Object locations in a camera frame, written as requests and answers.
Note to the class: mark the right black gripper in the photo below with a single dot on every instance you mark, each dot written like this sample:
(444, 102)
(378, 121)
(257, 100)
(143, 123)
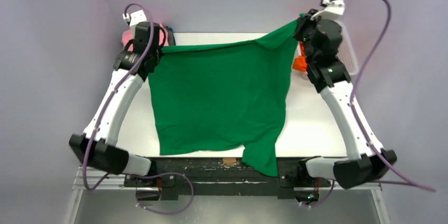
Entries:
(302, 29)

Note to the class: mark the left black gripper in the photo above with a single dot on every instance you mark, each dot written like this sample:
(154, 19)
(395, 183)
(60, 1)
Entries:
(160, 53)

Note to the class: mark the green t shirt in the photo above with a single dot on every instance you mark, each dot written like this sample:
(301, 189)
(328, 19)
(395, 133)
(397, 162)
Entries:
(218, 97)

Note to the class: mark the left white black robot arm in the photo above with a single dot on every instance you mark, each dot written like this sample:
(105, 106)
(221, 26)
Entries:
(96, 146)

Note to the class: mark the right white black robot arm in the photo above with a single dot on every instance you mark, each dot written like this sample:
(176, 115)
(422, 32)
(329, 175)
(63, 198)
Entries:
(366, 155)

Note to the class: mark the folded pink t shirt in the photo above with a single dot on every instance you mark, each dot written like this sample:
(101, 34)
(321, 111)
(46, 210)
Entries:
(127, 37)

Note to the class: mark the white plastic basket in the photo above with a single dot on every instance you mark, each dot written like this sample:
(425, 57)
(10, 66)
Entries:
(346, 53)

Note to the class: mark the orange t shirt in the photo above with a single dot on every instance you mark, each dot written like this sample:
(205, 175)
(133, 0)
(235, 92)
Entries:
(299, 63)

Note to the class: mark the folded blue t shirt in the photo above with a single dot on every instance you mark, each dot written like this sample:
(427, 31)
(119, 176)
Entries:
(170, 36)

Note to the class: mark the brown tape piece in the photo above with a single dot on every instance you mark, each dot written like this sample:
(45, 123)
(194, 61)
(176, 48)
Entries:
(228, 161)

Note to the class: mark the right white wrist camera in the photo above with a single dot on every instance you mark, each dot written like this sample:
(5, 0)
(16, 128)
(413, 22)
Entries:
(332, 10)

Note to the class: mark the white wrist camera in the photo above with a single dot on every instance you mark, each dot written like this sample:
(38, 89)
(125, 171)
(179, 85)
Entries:
(134, 18)
(332, 10)

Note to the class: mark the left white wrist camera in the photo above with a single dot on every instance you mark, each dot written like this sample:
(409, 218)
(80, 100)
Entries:
(134, 18)

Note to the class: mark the aluminium rail frame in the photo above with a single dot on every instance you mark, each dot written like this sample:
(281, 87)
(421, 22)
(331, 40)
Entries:
(111, 182)

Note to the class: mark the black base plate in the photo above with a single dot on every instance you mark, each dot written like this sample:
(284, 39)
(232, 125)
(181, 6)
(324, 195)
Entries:
(290, 173)

